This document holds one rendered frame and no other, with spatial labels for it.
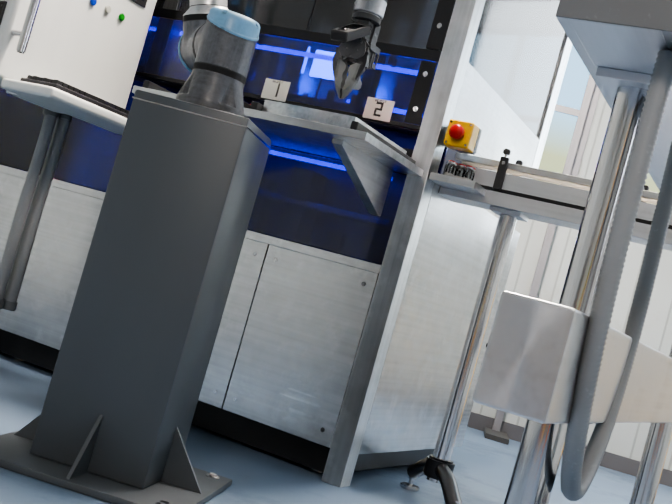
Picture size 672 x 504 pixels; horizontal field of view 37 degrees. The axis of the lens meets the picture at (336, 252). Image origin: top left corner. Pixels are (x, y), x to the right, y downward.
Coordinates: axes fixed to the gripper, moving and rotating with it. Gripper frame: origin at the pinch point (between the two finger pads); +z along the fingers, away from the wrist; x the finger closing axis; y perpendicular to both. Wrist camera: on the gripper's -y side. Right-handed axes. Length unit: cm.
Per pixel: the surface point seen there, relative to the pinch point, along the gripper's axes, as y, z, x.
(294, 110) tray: 0.8, 6.3, 11.6
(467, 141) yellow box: 37.5, -1.4, -20.5
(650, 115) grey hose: -107, 20, -93
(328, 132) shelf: -1.8, 10.4, -0.6
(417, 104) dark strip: 38.1, -8.9, -3.4
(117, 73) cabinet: 24, 1, 88
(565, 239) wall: 318, -13, 16
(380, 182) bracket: 31.8, 15.1, -2.0
